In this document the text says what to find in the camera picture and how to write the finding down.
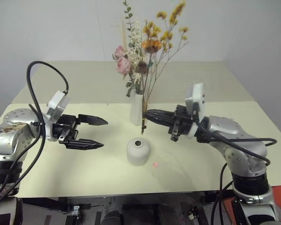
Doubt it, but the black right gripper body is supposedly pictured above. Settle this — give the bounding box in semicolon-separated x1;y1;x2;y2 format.
169;104;194;142

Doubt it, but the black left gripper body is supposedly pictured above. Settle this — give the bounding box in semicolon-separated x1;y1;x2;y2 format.
52;114;80;149

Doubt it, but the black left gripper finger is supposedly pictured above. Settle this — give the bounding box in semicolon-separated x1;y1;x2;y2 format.
77;114;109;126
65;138;105;150

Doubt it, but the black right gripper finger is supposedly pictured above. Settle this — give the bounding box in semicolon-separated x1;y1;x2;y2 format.
145;113;176;128
145;109;177;118

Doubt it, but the yellow orange dried bouquet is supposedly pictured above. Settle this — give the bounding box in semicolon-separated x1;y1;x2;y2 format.
140;0;190;136

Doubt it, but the tall white vase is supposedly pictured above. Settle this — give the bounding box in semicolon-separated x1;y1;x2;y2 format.
130;93;144;126

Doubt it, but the short round white vase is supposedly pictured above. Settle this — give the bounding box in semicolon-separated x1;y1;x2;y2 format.
126;138;149;166

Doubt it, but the pink rose dried bouquet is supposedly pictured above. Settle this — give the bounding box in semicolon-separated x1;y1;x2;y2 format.
112;0;154;98

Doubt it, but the dark rounded shape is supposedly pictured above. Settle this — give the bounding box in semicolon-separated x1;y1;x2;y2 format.
102;209;123;225

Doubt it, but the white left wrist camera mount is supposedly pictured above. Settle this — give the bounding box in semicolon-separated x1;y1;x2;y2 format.
45;90;70;142

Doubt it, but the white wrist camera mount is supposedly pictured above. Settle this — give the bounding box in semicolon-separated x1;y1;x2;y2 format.
45;90;70;142
185;82;206;137

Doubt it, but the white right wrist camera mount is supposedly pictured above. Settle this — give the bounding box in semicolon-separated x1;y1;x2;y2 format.
185;82;206;137

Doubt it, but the metal table frame bracket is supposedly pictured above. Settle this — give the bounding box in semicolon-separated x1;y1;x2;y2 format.
69;205;81;216

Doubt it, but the black table frame bar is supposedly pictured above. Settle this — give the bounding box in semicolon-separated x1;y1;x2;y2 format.
22;197;70;214

